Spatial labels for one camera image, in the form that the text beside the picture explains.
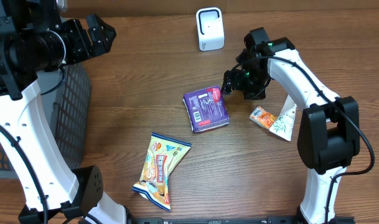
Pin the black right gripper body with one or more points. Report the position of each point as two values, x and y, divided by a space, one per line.
250 79

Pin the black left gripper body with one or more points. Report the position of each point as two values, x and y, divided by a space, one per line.
77 45

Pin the red purple pad packet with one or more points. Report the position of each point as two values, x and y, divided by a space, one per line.
206 109

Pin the small orange white tissue pack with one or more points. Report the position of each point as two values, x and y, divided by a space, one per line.
262 117

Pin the white tube with gold cap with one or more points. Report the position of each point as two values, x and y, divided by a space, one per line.
284 123

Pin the yellow snack packet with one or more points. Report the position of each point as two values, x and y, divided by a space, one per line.
163 155

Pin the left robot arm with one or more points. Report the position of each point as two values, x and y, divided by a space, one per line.
34 38

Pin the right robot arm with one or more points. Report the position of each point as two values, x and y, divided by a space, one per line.
328 137

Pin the white barcode scanner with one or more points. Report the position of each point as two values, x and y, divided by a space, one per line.
210 29

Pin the dark grey plastic basket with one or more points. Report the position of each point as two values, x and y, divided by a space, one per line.
65 108

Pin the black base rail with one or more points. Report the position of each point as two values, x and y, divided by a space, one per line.
268 220

